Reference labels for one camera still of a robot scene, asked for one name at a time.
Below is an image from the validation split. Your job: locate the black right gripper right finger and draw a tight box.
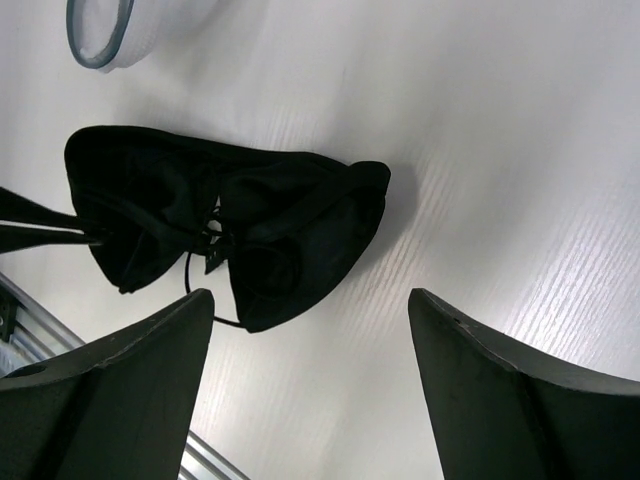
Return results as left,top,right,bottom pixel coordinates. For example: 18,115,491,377
408,288,639,479

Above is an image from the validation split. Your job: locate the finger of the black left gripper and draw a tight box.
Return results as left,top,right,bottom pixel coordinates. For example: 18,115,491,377
0,187,80,223
0,225,105,254

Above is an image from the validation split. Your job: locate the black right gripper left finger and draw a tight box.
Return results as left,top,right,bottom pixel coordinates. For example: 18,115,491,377
1,289,214,479

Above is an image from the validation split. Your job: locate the blue-trimmed white mesh laundry bag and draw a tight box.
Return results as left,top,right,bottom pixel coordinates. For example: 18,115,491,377
65,0,211,75

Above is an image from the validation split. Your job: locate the black bra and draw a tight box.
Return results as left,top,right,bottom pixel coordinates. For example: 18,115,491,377
64,126,391,333

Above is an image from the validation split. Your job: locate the aluminium front rail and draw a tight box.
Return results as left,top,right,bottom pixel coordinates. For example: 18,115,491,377
1,274,248,479

